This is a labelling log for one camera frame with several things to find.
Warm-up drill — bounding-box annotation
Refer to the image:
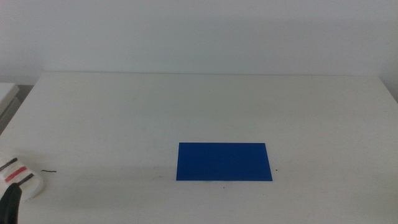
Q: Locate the white sandal with red strap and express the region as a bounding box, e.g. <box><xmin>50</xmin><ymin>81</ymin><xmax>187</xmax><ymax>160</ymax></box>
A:
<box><xmin>0</xmin><ymin>154</ymin><xmax>44</xmax><ymax>202</ymax></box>

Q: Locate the blue rectangular mat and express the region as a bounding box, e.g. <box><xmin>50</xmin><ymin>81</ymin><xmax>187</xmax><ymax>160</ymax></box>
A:
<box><xmin>176</xmin><ymin>142</ymin><xmax>273</xmax><ymax>182</ymax></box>

